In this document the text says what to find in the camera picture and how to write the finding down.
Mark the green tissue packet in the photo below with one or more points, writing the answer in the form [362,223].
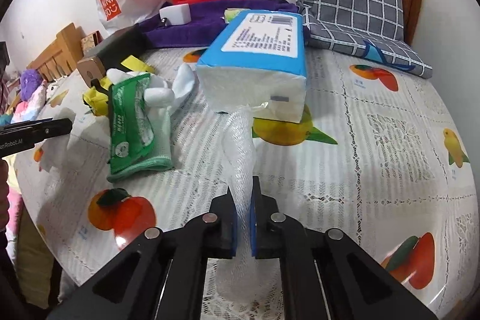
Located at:
[231,13]

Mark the green wet wipes pack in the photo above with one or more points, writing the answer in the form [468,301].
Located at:
[131,132]

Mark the patterned brown book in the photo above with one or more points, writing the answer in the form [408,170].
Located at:
[90,41]

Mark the colourful striped blanket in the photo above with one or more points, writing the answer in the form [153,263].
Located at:
[25,111]

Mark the green bed sheet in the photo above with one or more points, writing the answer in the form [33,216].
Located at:
[34,263]

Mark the blue tissue pack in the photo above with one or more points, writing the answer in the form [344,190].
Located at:
[259,61]

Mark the wooden headboard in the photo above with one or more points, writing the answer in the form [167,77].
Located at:
[60,58]

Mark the white bubble wrap sheet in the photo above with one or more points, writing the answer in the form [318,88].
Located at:
[239,280]

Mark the fruit pattern tablecloth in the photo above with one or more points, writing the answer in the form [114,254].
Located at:
[370,160]

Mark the grey checked cushion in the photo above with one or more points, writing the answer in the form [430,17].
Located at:
[369,29]

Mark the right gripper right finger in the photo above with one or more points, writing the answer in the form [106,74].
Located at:
[326,275]

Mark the purple plush toy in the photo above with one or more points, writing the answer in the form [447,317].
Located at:
[30,80]

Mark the purple towel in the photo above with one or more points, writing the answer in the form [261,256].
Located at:
[207,22]

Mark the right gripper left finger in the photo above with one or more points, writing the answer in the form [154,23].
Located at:
[160,275]

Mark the white glove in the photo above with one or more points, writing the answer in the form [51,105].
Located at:
[158,93]

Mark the dark green gift box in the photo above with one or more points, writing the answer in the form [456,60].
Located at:
[111,52]

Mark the person left hand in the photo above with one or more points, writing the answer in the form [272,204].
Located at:
[4,191]

